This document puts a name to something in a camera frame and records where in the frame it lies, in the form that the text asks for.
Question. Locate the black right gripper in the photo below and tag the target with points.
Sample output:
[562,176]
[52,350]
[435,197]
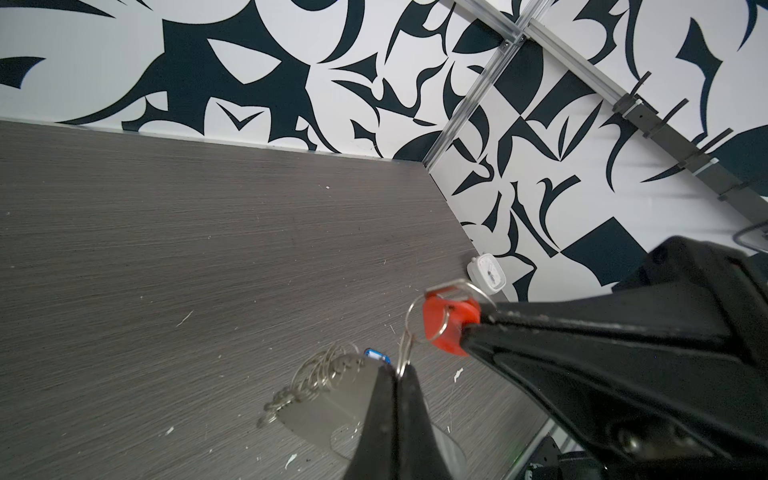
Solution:
[685,398]

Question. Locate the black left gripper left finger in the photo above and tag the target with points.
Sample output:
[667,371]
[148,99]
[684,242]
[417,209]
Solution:
[376,456]

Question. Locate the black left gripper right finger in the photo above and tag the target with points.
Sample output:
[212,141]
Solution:
[417,449]

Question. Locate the blue key tag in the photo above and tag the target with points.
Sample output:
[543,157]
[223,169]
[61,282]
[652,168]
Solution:
[377,355]

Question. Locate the red key tag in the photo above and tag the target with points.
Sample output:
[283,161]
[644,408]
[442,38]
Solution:
[444,321]

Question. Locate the white square clock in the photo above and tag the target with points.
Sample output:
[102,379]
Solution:
[486,273]

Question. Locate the black wall hook rail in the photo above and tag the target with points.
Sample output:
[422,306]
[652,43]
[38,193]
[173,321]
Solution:
[733,165]

